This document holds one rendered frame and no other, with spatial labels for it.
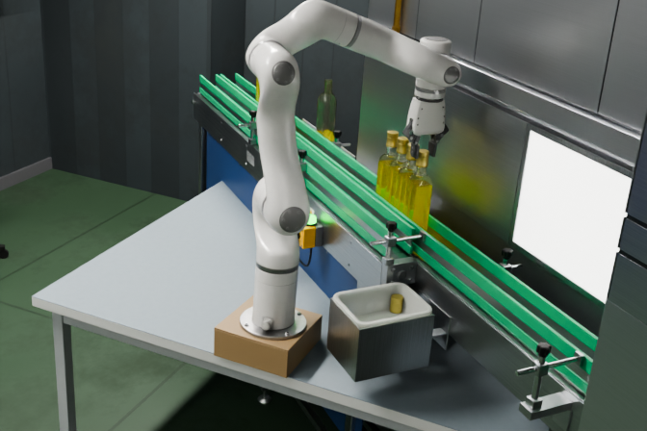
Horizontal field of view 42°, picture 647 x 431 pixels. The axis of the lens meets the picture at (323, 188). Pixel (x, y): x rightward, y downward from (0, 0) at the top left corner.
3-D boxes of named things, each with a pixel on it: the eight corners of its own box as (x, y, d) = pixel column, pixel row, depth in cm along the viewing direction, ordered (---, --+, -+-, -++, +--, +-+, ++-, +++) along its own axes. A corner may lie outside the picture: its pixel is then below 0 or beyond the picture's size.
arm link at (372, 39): (372, 22, 203) (471, 64, 216) (349, 11, 217) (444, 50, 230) (357, 57, 205) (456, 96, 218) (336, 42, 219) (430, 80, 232)
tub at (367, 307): (432, 340, 219) (436, 311, 216) (356, 355, 210) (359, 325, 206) (400, 308, 233) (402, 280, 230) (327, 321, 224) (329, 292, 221)
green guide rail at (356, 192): (412, 254, 236) (415, 228, 233) (409, 254, 235) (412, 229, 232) (217, 90, 381) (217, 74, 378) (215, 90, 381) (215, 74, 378)
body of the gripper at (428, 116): (438, 88, 234) (433, 127, 238) (406, 90, 229) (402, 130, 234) (452, 96, 227) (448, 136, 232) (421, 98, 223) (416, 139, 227)
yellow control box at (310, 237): (322, 247, 267) (323, 226, 264) (300, 250, 264) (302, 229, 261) (313, 239, 273) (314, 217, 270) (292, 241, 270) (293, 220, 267)
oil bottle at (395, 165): (407, 228, 253) (414, 162, 246) (391, 230, 251) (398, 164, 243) (398, 220, 258) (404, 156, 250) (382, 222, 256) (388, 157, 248)
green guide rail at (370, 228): (389, 258, 233) (392, 232, 230) (386, 258, 232) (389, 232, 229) (201, 91, 378) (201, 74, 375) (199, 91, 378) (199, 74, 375)
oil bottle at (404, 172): (416, 236, 249) (424, 168, 241) (400, 238, 246) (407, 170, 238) (407, 228, 253) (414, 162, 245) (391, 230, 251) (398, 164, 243)
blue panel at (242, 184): (420, 332, 255) (426, 282, 249) (369, 342, 248) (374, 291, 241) (243, 160, 387) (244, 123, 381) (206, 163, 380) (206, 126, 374)
